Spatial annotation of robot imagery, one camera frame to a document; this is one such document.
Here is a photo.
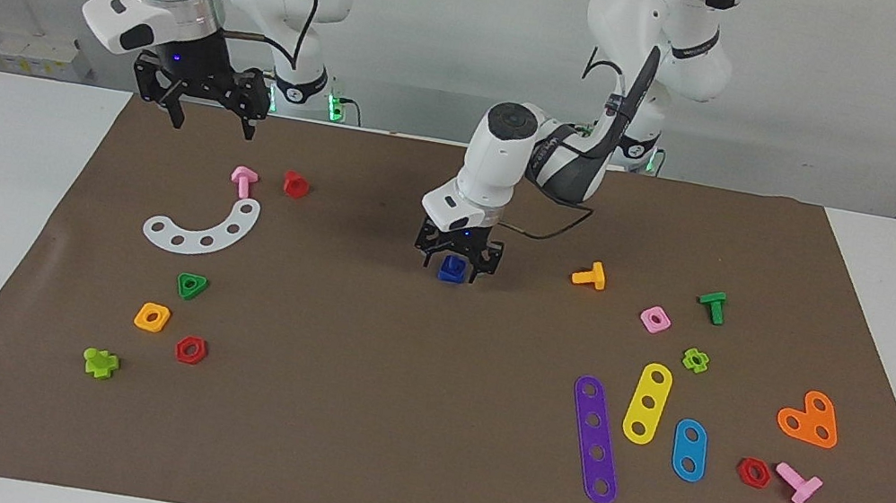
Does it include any pink toy screw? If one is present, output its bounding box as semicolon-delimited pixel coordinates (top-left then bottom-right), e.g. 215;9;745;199
228;164;261;202
770;461;826;503

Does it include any red toy screw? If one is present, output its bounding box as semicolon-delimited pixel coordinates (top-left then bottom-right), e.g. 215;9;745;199
281;169;312;200

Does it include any white curved holed plate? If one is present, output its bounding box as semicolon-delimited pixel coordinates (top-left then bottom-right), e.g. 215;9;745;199
139;181;263;266

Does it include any orange toy screw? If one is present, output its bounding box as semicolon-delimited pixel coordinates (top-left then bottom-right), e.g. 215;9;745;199
570;257;610;292

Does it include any white power strip box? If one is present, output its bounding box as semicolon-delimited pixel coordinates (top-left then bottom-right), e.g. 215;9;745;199
0;25;98;86

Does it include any green triangle toy nut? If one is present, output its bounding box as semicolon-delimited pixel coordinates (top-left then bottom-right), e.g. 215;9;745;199
174;271;211;304

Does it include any brown paper table mat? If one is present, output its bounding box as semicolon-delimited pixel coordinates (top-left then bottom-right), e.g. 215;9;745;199
0;66;896;503

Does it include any pink square toy nut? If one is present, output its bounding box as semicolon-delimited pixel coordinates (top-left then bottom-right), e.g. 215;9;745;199
637;304;674;337

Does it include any purple four-hole plate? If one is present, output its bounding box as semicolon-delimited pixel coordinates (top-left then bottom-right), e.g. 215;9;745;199
555;374;636;503

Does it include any orange square toy nut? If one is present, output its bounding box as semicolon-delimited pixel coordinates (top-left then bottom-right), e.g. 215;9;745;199
132;301;172;336

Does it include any yellow three-hole plate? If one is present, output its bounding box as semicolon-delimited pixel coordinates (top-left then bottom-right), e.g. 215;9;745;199
619;359;676;449

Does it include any lime cross toy nut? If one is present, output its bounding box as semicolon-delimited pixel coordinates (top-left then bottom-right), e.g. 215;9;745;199
681;346;712;376

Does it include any red hexagon toy nut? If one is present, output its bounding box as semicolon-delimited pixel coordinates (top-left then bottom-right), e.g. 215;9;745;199
734;455;775;491
173;334;210;367

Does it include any green toy screw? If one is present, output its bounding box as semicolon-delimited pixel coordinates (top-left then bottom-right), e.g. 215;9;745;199
695;288;729;327

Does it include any lime cross-head toy screw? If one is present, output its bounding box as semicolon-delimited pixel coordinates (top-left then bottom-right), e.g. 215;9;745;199
81;346;121;383

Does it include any blue two-hole plate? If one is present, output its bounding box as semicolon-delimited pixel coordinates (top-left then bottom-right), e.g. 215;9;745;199
667;417;713;485

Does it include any orange heart-shaped plate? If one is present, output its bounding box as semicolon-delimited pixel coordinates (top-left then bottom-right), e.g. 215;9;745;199
773;385;845;451

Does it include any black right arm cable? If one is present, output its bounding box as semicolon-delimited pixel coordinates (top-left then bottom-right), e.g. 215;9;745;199
212;0;322;75

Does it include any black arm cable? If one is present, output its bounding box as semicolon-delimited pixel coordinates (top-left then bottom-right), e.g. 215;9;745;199
496;24;665;257
212;0;322;75

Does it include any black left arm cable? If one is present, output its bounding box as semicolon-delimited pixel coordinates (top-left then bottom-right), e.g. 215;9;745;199
496;24;665;257

